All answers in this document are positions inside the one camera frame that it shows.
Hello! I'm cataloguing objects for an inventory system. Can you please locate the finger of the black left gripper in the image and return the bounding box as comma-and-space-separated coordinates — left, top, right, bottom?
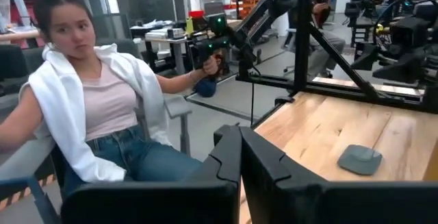
372, 55, 427, 83
350, 43, 381, 71

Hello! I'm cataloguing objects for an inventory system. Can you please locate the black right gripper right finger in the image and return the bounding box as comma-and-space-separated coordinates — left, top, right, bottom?
239, 125, 438, 224

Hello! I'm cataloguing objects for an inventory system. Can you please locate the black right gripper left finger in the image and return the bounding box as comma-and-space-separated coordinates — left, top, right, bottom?
60, 124, 242, 224

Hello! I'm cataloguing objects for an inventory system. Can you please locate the person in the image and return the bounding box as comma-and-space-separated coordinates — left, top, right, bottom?
0, 0, 220, 197
306, 0, 347, 81

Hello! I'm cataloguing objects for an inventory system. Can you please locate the grey rounded square pad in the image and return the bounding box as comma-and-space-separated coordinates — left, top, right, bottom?
336, 144, 384, 177

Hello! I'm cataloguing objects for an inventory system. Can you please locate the grey office chair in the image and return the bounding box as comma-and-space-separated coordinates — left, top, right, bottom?
0, 38, 193, 224

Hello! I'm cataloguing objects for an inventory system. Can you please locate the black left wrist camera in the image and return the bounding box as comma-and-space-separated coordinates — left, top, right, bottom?
389, 16, 422, 49

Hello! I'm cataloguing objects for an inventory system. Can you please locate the black aluminium table frame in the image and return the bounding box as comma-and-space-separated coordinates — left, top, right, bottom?
235, 0, 438, 114

